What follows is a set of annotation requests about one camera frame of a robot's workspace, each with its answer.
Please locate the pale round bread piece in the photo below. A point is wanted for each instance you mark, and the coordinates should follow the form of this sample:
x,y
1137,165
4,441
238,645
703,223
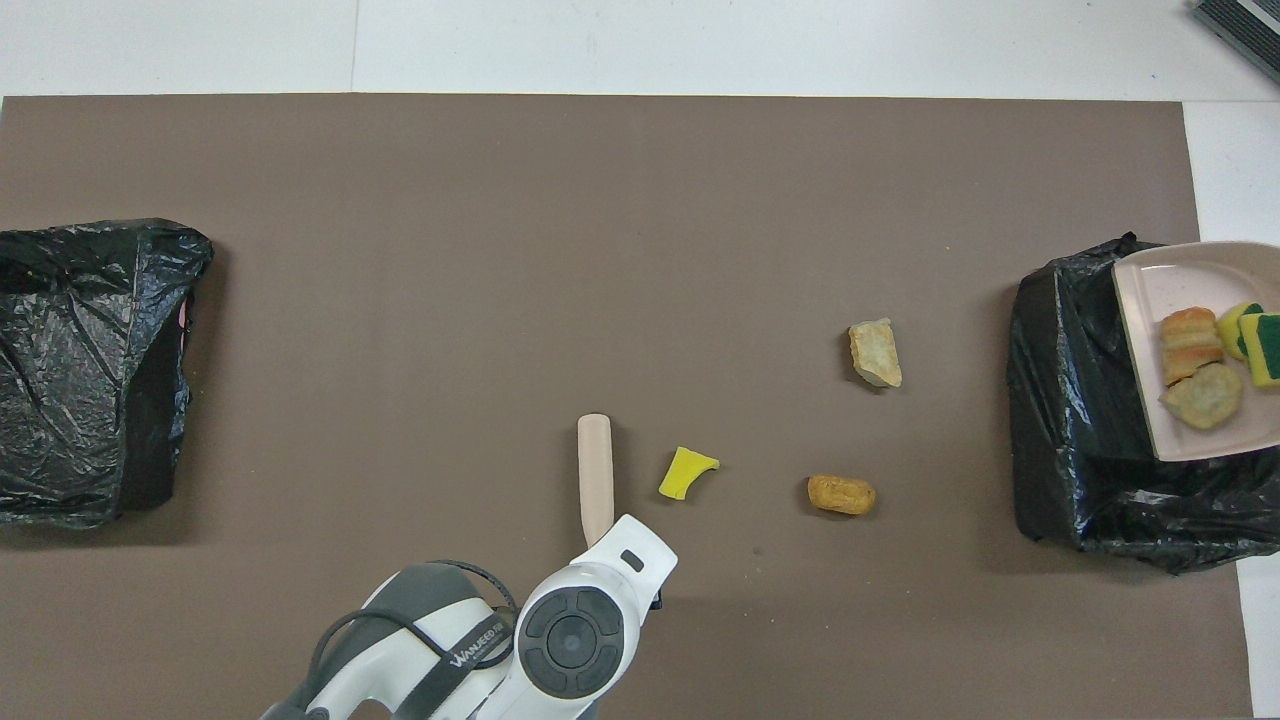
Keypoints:
x,y
1205,398

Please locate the pale angular bread chunk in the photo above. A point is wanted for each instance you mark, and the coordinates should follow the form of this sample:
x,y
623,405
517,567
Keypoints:
x,y
875,352

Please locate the beige plastic dustpan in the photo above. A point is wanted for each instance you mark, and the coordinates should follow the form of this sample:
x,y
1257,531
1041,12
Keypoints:
x,y
1160,290

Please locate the black trash bag bin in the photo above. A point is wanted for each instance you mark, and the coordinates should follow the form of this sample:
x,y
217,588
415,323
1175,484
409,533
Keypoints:
x,y
70,330
1080,400

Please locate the brown fried nugget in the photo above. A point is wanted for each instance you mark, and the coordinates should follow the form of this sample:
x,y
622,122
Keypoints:
x,y
840,495

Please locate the dark ribbed panel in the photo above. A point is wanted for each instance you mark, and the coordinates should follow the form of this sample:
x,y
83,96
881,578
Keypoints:
x,y
1245,25

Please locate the yellow green scouring sponge piece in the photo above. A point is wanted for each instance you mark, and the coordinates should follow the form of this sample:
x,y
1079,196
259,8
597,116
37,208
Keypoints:
x,y
1235,325
1265,350

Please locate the brown table mat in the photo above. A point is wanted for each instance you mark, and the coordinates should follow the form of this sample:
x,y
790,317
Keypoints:
x,y
600,170

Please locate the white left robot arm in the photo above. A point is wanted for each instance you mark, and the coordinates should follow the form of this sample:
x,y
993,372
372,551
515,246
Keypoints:
x,y
570,640

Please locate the small all-yellow sponge scrap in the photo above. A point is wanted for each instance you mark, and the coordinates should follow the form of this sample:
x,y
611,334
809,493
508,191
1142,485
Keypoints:
x,y
682,475

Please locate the striped orange croissant piece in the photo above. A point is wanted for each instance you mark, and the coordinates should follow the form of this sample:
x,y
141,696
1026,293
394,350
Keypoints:
x,y
1190,345

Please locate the beige hand brush black bristles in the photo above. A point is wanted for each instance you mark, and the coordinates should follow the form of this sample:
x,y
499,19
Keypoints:
x,y
595,470

